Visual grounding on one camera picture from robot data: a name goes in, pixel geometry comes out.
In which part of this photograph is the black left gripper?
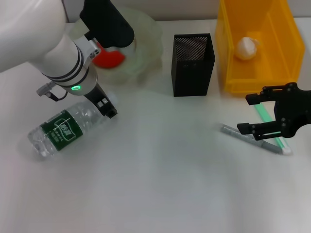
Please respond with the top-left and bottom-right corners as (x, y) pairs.
(83, 82), (120, 119)

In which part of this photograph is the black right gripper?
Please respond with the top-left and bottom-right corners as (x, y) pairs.
(236, 82), (311, 142)

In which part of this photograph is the green pen with white cap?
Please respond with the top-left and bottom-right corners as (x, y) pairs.
(253, 102), (293, 156)

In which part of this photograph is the red-orange toy orange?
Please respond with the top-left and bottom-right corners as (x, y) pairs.
(91, 45), (126, 70)

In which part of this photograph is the clear green-label water bottle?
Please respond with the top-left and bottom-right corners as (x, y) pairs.
(27, 91), (120, 161)

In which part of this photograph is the white paper ball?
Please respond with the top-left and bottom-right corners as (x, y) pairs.
(236, 36), (262, 60)

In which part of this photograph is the grey marker pen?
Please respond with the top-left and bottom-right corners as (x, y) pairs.
(219, 123), (282, 154)

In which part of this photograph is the clear glass fruit plate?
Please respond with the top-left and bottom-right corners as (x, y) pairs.
(67, 6), (164, 85)

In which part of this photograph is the black mesh pen holder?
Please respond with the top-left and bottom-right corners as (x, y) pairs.
(171, 33), (217, 98)

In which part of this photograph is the yellow plastic bin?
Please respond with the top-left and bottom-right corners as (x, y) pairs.
(215, 0), (307, 97)

